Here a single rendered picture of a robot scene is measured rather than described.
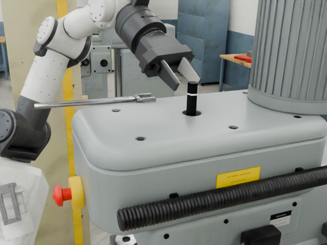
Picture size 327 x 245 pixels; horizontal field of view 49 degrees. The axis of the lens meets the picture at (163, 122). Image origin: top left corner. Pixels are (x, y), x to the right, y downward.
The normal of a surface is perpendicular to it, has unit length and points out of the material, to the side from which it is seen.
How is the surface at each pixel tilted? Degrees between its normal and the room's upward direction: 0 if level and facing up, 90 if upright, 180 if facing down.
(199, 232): 90
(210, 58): 90
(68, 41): 95
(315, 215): 90
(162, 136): 0
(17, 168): 28
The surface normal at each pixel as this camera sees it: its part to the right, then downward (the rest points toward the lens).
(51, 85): 0.59, 0.19
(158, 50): 0.35, -0.66
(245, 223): 0.38, 0.34
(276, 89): -0.67, 0.25
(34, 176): 0.50, -0.23
